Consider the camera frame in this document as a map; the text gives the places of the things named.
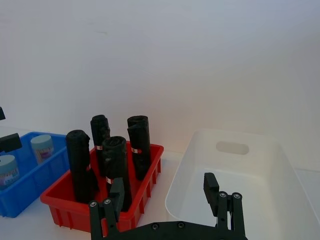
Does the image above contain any white translucent plastic bin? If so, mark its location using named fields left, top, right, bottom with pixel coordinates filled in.
left=164, top=128, right=320, bottom=240

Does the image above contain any black bag roll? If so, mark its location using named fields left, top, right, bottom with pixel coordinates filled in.
left=65, top=129, right=100, bottom=204
left=126, top=115, right=152, bottom=182
left=90, top=114, right=112, bottom=177
left=101, top=136, right=134, bottom=212

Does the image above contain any light blue can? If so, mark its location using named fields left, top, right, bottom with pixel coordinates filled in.
left=0, top=154, right=21, bottom=191
left=30, top=134, right=55, bottom=165

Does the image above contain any red plastic bin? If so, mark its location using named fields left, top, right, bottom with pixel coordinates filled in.
left=39, top=141, right=165, bottom=234

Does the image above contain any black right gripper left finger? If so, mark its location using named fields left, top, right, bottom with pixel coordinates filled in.
left=88, top=177, right=126, bottom=240

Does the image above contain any blue plastic bin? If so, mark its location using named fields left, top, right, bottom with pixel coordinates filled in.
left=0, top=131, right=71, bottom=219

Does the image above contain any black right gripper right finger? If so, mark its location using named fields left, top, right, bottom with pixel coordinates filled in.
left=203, top=172, right=247, bottom=237

